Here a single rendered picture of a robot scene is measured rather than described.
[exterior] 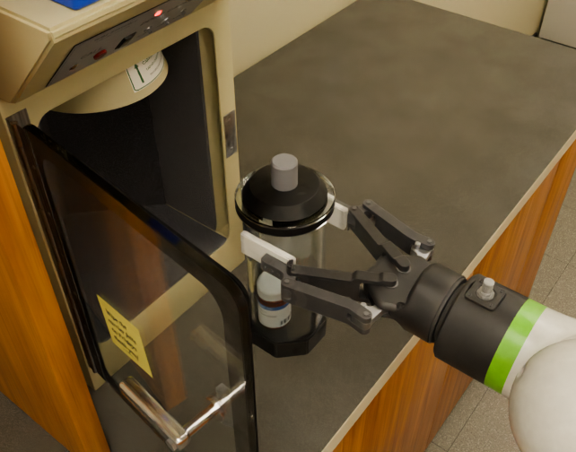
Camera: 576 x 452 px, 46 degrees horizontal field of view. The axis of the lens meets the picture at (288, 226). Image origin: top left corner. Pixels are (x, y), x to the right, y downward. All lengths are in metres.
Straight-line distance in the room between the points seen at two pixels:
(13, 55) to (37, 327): 0.26
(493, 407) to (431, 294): 1.50
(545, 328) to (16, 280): 0.47
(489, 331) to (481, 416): 1.49
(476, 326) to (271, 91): 1.00
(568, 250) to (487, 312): 2.04
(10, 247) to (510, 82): 1.26
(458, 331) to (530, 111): 0.97
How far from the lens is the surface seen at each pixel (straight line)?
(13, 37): 0.59
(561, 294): 2.50
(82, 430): 0.86
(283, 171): 0.69
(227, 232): 1.07
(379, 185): 1.27
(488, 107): 1.54
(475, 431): 2.08
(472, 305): 0.64
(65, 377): 0.77
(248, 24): 1.63
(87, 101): 0.80
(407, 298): 0.66
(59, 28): 0.55
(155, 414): 0.64
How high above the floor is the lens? 1.74
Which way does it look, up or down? 43 degrees down
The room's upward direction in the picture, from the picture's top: straight up
